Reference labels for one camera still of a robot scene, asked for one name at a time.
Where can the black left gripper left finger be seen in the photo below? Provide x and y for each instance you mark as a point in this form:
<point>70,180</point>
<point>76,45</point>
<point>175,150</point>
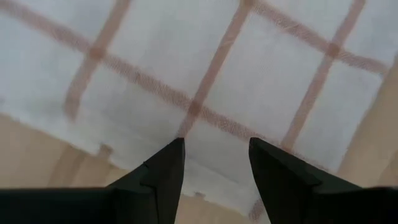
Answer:
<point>140,199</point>

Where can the white red-checked towel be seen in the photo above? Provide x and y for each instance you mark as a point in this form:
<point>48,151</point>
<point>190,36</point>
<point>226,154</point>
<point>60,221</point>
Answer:
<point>155,46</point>

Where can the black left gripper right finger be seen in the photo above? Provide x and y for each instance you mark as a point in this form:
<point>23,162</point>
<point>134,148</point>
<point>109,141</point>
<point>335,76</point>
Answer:
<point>295,199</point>

